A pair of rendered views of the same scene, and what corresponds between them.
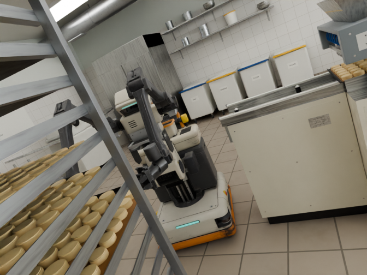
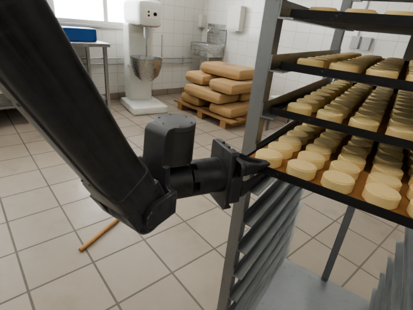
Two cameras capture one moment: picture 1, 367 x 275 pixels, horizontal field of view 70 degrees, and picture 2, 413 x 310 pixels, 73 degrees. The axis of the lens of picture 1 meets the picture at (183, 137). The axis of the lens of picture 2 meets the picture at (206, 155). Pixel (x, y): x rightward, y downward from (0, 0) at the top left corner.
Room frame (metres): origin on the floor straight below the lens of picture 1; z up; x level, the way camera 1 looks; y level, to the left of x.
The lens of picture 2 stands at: (1.37, 0.31, 1.20)
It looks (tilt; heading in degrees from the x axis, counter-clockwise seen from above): 25 degrees down; 199
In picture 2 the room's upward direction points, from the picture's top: 6 degrees clockwise
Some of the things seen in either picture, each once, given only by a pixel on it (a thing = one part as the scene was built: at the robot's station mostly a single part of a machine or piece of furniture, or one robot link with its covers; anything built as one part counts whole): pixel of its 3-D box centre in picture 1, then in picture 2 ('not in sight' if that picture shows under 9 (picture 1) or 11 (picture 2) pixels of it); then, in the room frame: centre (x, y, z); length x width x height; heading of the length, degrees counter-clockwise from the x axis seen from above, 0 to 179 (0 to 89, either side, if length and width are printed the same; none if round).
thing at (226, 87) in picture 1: (228, 91); not in sight; (5.32, -1.23, 0.39); 0.64 x 0.54 x 0.77; 153
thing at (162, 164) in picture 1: (158, 165); (172, 177); (1.04, 0.14, 0.98); 0.07 x 0.06 x 0.07; 137
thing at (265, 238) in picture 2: not in sight; (280, 216); (0.51, 0.31, 0.60); 0.64 x 0.03 x 0.03; 167
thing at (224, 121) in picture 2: not in sight; (219, 110); (-2.45, -0.90, 0.06); 1.20 x 0.80 x 0.11; 64
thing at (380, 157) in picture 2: not in sight; (387, 162); (0.76, 0.48, 0.97); 0.05 x 0.05 x 0.02
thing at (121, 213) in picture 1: (119, 214); (289, 143); (0.77, 0.29, 0.98); 0.05 x 0.05 x 0.02
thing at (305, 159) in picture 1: (297, 154); not in sight; (1.64, -0.67, 0.45); 0.70 x 0.34 x 0.90; 64
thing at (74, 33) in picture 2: not in sight; (74, 33); (-1.40, -2.47, 0.95); 0.40 x 0.30 x 0.14; 155
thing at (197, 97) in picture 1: (200, 101); not in sight; (5.62, -0.66, 0.39); 0.64 x 0.54 x 0.77; 155
